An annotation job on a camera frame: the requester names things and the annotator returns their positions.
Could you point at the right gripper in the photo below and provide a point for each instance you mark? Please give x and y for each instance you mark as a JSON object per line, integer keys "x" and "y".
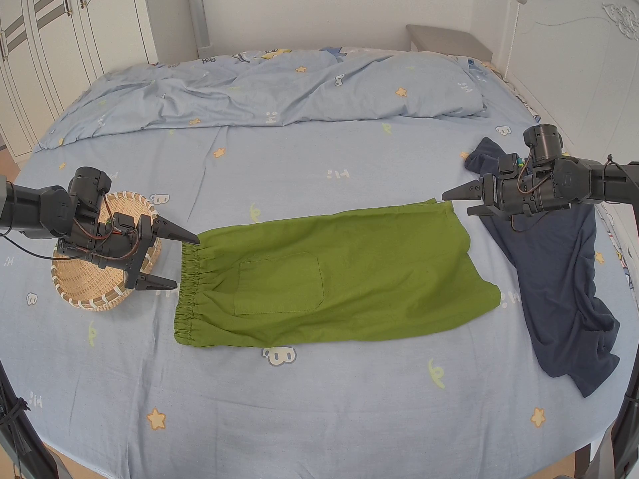
{"x": 506, "y": 195}

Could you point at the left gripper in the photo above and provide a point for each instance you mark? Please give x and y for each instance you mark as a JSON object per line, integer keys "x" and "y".
{"x": 142, "y": 247}

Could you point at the green shorts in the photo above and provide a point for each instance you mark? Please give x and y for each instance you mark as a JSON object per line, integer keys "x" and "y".
{"x": 374, "y": 267}

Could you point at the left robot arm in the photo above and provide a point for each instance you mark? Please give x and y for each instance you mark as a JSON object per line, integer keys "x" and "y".
{"x": 30, "y": 202}

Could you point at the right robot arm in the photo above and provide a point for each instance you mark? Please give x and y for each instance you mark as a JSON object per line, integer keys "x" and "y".
{"x": 599, "y": 182}

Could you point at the round woven basket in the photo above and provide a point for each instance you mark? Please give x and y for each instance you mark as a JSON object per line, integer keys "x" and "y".
{"x": 100, "y": 292}

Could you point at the dark blue garment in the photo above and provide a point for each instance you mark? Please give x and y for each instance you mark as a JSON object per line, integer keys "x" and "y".
{"x": 549, "y": 277}

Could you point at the bed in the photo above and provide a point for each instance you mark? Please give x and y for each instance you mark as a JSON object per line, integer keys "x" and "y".
{"x": 349, "y": 392}

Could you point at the grey bedside table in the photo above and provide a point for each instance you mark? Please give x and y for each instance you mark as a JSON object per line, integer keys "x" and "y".
{"x": 439, "y": 40}

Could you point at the pale blue quilt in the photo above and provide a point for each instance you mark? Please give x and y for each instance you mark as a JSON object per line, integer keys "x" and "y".
{"x": 299, "y": 98}

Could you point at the white wardrobe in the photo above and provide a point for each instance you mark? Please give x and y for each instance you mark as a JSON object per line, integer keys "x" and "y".
{"x": 50, "y": 43}

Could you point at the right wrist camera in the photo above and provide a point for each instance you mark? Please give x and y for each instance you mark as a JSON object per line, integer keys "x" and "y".
{"x": 509, "y": 165}

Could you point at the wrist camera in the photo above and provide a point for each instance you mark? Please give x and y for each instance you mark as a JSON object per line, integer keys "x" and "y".
{"x": 509, "y": 165}
{"x": 124, "y": 223}

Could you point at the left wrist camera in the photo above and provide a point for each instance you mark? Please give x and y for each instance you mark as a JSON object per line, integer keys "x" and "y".
{"x": 124, "y": 223}

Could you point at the grey wall pipe cover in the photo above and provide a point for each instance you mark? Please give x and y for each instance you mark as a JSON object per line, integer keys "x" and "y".
{"x": 199, "y": 8}

